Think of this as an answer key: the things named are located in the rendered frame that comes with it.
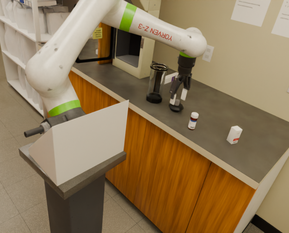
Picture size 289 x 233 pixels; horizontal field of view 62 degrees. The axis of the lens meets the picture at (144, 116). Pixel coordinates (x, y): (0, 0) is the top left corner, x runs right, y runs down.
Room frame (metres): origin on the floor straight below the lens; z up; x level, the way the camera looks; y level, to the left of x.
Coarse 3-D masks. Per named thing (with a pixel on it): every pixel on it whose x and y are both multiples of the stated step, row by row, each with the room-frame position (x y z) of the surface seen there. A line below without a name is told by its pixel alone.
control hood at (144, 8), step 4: (132, 0) 1.66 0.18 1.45; (136, 0) 1.62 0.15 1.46; (140, 0) 1.60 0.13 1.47; (144, 0) 1.63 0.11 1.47; (148, 0) 1.65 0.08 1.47; (136, 4) 1.66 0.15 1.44; (140, 4) 1.63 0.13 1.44; (144, 4) 1.63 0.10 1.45; (148, 4) 1.66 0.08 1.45; (140, 8) 1.66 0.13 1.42; (144, 8) 1.63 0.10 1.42
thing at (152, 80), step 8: (152, 64) 1.37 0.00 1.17; (160, 64) 1.40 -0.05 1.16; (152, 72) 1.34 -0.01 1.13; (160, 72) 1.32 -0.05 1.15; (152, 80) 1.33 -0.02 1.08; (160, 80) 1.32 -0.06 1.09; (152, 88) 1.32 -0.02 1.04; (160, 88) 1.33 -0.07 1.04; (152, 96) 1.32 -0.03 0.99; (160, 96) 1.34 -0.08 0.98
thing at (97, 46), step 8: (104, 24) 1.79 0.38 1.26; (96, 32) 1.75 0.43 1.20; (104, 32) 1.79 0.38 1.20; (88, 40) 1.71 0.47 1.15; (96, 40) 1.75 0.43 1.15; (104, 40) 1.80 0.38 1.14; (88, 48) 1.71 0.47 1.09; (96, 48) 1.75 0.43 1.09; (104, 48) 1.80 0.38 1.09; (80, 56) 1.67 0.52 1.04; (88, 56) 1.71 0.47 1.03; (96, 56) 1.76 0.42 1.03; (104, 56) 1.80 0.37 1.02
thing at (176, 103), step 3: (177, 99) 1.29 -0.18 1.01; (177, 102) 1.27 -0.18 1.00; (171, 105) 1.26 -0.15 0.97; (174, 105) 1.26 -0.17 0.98; (177, 105) 1.27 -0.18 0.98; (180, 105) 1.27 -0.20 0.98; (171, 108) 1.24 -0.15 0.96; (174, 108) 1.24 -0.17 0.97; (177, 108) 1.24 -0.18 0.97; (180, 108) 1.25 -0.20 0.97; (183, 108) 1.26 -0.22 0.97; (174, 111) 1.25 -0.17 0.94; (177, 111) 1.25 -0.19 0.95
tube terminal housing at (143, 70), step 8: (152, 0) 1.68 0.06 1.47; (160, 0) 1.74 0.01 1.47; (152, 8) 1.69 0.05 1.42; (144, 40) 1.66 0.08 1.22; (152, 40) 1.72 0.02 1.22; (144, 48) 1.67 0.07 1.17; (152, 48) 1.73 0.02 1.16; (144, 56) 1.68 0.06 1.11; (152, 56) 1.74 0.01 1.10; (112, 64) 1.87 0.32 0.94; (120, 64) 1.80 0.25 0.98; (128, 64) 1.75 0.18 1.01; (144, 64) 1.69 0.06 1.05; (128, 72) 1.74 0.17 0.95; (136, 72) 1.68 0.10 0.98; (144, 72) 1.69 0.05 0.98
